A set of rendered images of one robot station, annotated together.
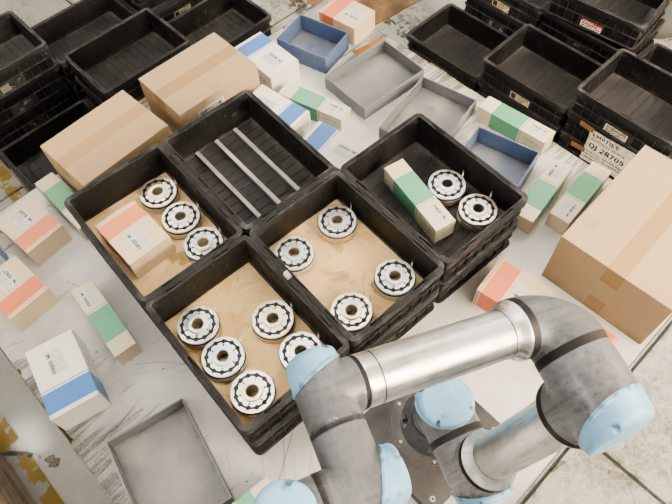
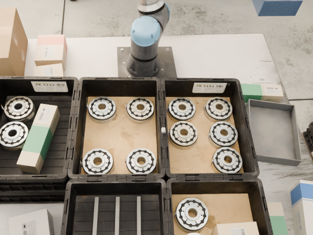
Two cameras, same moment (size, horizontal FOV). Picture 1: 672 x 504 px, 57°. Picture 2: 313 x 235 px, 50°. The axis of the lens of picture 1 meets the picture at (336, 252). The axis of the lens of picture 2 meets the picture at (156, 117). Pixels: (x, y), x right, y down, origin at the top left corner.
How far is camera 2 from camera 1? 132 cm
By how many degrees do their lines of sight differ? 62
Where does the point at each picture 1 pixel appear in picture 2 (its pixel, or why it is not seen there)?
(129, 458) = (289, 154)
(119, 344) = (275, 209)
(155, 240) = (227, 228)
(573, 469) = not seen: hidden behind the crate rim
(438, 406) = (151, 25)
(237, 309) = (197, 160)
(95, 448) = (306, 172)
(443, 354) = not seen: outside the picture
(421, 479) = (165, 56)
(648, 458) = not seen: hidden behind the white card
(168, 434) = (264, 151)
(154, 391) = (262, 178)
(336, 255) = (116, 148)
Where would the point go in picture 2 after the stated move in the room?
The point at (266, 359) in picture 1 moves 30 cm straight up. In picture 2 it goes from (200, 123) to (216, 71)
